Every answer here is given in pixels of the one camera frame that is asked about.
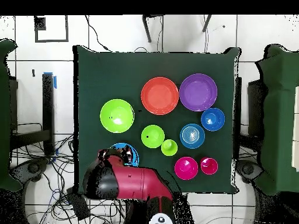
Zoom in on green cup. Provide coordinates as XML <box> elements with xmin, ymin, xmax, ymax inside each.
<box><xmin>161</xmin><ymin>139</ymin><xmax>179</xmax><ymax>157</ymax></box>

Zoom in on large green bowl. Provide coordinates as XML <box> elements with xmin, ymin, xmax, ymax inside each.
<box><xmin>99</xmin><ymin>99</ymin><xmax>135</xmax><ymax>134</ymax></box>

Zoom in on light blue ribbed bowl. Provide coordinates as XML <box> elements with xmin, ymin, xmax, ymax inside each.
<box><xmin>179</xmin><ymin>123</ymin><xmax>206</xmax><ymax>149</ymax></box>

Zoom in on small green bowl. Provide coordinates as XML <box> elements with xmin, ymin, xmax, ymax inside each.
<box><xmin>141</xmin><ymin>124</ymin><xmax>165</xmax><ymax>149</ymax></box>

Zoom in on orange bowl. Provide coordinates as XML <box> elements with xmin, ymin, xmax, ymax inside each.
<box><xmin>140</xmin><ymin>76</ymin><xmax>180</xmax><ymax>116</ymax></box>

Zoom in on large blue bowl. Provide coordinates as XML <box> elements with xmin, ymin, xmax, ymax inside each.
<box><xmin>109</xmin><ymin>142</ymin><xmax>140</xmax><ymax>167</ymax></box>

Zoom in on pink bowl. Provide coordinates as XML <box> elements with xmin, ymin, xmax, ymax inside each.
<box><xmin>174</xmin><ymin>156</ymin><xmax>199</xmax><ymax>181</ymax></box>

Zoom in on purple bowl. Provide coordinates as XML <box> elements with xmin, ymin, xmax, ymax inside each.
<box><xmin>179</xmin><ymin>73</ymin><xmax>218</xmax><ymax>112</ymax></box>

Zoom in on dark green tablecloth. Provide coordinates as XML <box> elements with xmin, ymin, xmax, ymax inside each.
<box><xmin>73</xmin><ymin>45</ymin><xmax>241</xmax><ymax>194</ymax></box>

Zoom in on small dark blue bowl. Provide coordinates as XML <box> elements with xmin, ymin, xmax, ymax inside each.
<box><xmin>200</xmin><ymin>107</ymin><xmax>226</xmax><ymax>132</ymax></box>

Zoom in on pink cup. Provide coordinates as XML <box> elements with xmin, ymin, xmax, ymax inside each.
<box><xmin>200</xmin><ymin>157</ymin><xmax>219</xmax><ymax>176</ymax></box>

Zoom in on black box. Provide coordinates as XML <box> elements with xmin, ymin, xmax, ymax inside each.
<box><xmin>66</xmin><ymin>186</ymin><xmax>91</xmax><ymax>221</ymax></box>

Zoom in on black tape square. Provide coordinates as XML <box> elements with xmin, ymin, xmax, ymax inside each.
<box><xmin>34</xmin><ymin>15</ymin><xmax>69</xmax><ymax>43</ymax></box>

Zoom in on green cloth side table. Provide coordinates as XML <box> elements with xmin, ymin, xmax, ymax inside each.
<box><xmin>0</xmin><ymin>38</ymin><xmax>23</xmax><ymax>192</ymax></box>
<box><xmin>255</xmin><ymin>44</ymin><xmax>299</xmax><ymax>197</ymax></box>

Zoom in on white boxes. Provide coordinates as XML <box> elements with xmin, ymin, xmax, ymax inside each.
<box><xmin>291</xmin><ymin>86</ymin><xmax>299</xmax><ymax>172</ymax></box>

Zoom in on tangle of black cables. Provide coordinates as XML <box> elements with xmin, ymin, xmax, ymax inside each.
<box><xmin>11</xmin><ymin>122</ymin><xmax>127</xmax><ymax>224</ymax></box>

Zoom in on black metal frame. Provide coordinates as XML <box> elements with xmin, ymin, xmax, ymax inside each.
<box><xmin>9</xmin><ymin>73</ymin><xmax>55</xmax><ymax>156</ymax></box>

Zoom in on black floor cable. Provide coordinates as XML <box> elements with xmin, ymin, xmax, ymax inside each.
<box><xmin>84</xmin><ymin>15</ymin><xmax>112</xmax><ymax>52</ymax></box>

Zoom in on black pedestal leg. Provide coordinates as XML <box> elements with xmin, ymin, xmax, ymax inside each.
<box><xmin>10</xmin><ymin>157</ymin><xmax>50</xmax><ymax>184</ymax></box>
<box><xmin>235</xmin><ymin>159</ymin><xmax>263</xmax><ymax>184</ymax></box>

